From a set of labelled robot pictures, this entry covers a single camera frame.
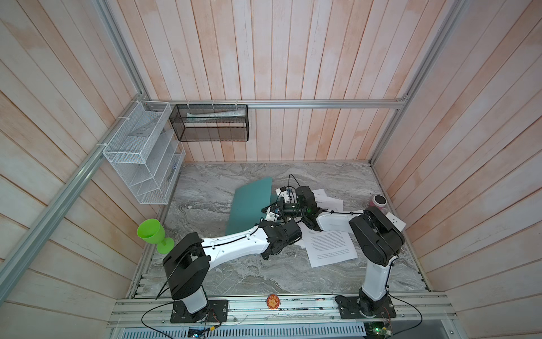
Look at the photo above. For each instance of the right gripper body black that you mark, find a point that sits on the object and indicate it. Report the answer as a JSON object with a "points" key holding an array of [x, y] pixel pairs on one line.
{"points": [[293, 208]]}

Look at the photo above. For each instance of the teal paper folder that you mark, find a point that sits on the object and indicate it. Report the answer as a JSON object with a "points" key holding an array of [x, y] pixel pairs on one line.
{"points": [[249, 200]]}

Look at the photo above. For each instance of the printed paper sheet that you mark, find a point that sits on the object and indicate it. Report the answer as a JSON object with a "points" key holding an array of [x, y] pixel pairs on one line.
{"points": [[326, 248], [324, 195], [329, 203]]}

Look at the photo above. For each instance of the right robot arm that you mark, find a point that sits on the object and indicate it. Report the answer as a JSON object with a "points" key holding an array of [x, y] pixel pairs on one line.
{"points": [[378, 234]]}

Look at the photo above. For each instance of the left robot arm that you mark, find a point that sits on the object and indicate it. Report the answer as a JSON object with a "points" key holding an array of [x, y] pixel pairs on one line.
{"points": [[187, 265]]}

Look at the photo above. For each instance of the red round sticker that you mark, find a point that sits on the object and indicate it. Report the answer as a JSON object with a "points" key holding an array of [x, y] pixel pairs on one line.
{"points": [[273, 302]]}

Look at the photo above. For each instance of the pink cylindrical speaker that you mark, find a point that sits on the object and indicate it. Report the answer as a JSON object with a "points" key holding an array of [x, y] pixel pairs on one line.
{"points": [[378, 201]]}

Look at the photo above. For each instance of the white power socket cube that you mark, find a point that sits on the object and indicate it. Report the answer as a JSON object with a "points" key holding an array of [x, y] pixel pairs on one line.
{"points": [[397, 222]]}

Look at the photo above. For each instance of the green plastic goblet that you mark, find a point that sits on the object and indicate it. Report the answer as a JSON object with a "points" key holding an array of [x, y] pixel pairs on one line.
{"points": [[152, 232]]}

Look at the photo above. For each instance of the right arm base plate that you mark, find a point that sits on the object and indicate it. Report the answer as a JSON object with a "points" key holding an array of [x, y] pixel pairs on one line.
{"points": [[365, 308]]}

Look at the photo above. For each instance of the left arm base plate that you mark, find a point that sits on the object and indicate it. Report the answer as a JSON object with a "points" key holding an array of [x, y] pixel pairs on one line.
{"points": [[216, 310]]}

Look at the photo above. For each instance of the black mesh wall basket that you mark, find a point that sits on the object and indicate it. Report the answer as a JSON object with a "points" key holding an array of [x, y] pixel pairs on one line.
{"points": [[210, 122]]}

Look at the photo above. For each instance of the white wire mesh shelf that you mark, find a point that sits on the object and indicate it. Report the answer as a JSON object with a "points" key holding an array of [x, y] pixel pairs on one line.
{"points": [[145, 154]]}

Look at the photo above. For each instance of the aluminium front rail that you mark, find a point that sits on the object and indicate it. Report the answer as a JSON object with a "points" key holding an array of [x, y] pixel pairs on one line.
{"points": [[245, 310]]}

